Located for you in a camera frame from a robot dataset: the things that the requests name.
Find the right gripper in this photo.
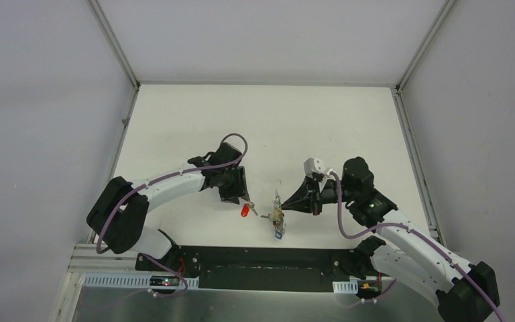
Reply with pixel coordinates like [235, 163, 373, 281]
[281, 175, 357, 216]

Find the red tag key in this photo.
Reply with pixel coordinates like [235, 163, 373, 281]
[241, 201, 259, 217]

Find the metal keyring plate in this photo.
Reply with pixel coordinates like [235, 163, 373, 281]
[270, 191, 286, 237]

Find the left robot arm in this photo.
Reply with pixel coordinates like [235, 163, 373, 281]
[86, 142, 250, 272]

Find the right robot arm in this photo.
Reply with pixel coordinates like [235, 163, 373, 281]
[281, 156, 505, 321]

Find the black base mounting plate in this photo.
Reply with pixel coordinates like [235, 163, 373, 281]
[135, 246, 378, 292]

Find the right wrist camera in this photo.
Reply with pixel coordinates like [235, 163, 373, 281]
[303, 158, 333, 180]

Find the aluminium front rail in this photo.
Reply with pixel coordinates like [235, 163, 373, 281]
[67, 243, 469, 282]

